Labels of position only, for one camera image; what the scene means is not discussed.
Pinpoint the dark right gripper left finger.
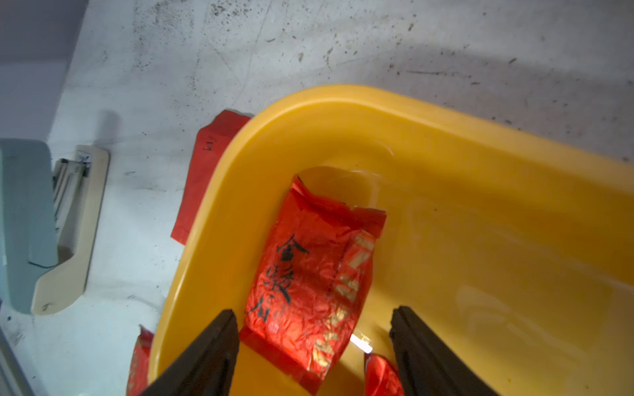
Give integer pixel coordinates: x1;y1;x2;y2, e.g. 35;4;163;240
141;310;239;396

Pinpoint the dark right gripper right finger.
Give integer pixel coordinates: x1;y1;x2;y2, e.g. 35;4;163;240
390;306;497;396

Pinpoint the red gold striped tea bag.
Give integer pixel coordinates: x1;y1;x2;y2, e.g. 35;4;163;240
239;178;386;395

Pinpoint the yellow plastic storage box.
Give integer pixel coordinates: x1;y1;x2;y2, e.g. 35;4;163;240
149;85;633;395

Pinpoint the red tea bags pile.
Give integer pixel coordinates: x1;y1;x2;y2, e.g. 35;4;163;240
364;353;405;396

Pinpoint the light blue stapler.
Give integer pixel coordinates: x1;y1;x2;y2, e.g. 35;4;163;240
1;139;110;315

